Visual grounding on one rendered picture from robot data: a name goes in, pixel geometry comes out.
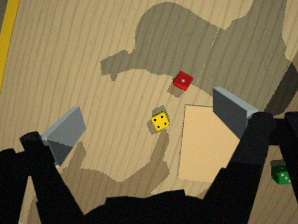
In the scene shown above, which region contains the red die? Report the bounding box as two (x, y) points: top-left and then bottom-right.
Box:
(173, 71), (193, 91)

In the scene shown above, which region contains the green die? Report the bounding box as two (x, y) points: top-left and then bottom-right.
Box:
(271, 165), (291, 185)

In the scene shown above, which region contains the yellow die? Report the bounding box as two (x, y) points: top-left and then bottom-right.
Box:
(151, 111), (170, 131)

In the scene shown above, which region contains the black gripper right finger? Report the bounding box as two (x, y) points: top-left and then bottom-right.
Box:
(184, 87), (298, 224)

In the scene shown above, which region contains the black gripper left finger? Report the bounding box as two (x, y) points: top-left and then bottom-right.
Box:
(0, 106), (90, 224)

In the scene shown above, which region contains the tan flat mat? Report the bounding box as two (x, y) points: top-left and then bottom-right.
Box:
(178, 105), (240, 183)

